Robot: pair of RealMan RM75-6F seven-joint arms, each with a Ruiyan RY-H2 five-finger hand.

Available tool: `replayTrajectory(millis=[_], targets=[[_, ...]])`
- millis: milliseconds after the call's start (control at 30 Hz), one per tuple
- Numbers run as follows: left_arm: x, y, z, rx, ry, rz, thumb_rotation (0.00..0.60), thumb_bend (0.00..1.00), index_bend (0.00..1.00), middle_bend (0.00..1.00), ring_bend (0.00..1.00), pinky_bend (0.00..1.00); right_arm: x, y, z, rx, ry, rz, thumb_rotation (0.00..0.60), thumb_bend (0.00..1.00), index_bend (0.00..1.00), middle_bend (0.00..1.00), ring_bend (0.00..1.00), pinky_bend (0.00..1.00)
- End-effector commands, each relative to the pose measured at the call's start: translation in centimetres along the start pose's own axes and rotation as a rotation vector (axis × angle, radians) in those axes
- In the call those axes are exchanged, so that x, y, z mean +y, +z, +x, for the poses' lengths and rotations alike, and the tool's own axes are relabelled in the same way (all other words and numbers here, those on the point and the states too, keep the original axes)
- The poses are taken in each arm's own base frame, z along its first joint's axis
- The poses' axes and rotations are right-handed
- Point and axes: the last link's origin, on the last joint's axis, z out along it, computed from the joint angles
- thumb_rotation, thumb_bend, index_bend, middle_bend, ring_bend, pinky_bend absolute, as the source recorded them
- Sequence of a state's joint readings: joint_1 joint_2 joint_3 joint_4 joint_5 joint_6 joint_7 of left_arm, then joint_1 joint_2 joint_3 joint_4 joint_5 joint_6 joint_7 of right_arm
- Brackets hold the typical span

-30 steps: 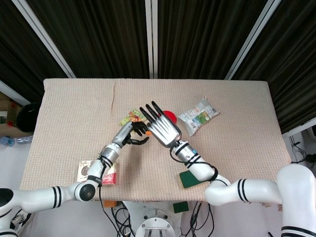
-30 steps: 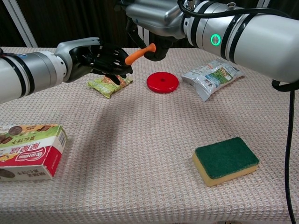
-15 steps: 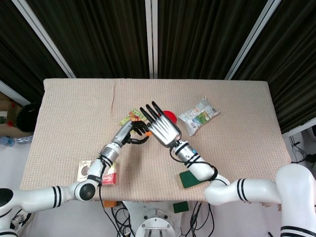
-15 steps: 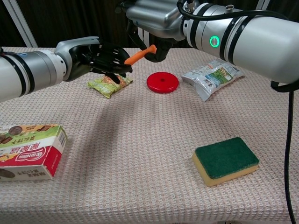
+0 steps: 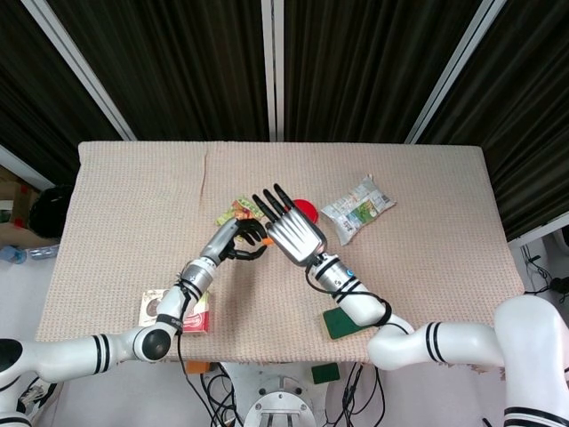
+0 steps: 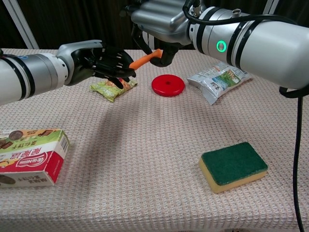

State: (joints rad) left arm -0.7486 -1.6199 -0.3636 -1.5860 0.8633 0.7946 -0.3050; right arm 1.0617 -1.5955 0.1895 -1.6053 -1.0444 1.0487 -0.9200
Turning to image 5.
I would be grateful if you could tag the small orange block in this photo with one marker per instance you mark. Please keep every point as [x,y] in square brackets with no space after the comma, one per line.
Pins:
[197,367]

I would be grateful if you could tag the clear plastic bottle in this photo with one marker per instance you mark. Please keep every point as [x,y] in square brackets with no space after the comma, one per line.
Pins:
[31,253]

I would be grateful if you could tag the red white cardboard box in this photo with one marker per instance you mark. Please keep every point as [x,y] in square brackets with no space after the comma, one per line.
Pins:
[149,309]

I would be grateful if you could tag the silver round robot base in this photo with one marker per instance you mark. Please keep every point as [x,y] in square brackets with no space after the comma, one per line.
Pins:
[280,407]

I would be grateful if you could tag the white frame post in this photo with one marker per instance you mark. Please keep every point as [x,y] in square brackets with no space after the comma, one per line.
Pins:
[80,66]
[272,66]
[453,66]

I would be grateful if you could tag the dark green sponge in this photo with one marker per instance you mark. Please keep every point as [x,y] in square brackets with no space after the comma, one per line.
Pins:
[325,373]

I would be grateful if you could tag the brown cardboard box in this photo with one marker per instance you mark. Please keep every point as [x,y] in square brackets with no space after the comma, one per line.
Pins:
[15,200]

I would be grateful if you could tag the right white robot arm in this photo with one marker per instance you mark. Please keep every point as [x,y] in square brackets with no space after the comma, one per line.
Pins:
[462,344]

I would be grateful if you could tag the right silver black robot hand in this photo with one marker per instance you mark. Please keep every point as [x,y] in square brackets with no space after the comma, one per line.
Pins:
[295,236]

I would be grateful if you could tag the green yellow sponge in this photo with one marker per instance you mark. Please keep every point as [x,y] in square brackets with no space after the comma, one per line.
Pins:
[338,325]

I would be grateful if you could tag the white printed snack bag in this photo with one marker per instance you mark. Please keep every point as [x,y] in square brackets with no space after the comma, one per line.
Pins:
[360,209]

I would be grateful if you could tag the black bag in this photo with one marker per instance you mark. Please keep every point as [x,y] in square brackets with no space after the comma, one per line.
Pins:
[51,211]

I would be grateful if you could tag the green snack packet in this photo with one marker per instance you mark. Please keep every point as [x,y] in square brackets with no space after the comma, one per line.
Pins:
[240,207]

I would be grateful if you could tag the black power adapter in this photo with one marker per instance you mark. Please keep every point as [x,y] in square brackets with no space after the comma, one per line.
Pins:
[558,284]

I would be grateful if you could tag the red round lid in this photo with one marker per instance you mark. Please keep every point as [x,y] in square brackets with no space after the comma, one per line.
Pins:
[306,209]

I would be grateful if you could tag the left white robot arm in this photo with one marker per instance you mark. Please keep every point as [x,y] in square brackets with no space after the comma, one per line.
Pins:
[66,356]

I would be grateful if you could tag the beige woven tablecloth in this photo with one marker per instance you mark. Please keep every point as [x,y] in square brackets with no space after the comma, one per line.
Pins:
[266,169]

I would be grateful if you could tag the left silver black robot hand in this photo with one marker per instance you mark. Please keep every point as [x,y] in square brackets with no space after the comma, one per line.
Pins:
[220,242]

